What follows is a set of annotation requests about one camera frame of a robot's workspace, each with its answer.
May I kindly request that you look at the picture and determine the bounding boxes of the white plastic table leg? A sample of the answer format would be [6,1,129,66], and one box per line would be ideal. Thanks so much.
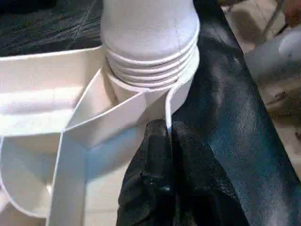
[100,0,201,91]

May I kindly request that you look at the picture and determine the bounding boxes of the black mat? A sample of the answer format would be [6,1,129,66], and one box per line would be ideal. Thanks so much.
[0,0,301,226]

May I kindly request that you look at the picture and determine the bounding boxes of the white plastic table top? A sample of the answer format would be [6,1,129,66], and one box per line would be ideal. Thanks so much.
[0,46,200,226]

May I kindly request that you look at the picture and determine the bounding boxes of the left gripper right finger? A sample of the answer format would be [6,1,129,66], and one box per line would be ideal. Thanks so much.
[173,122,250,226]

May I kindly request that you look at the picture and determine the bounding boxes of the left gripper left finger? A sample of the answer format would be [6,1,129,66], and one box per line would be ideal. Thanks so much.
[116,119,176,226]

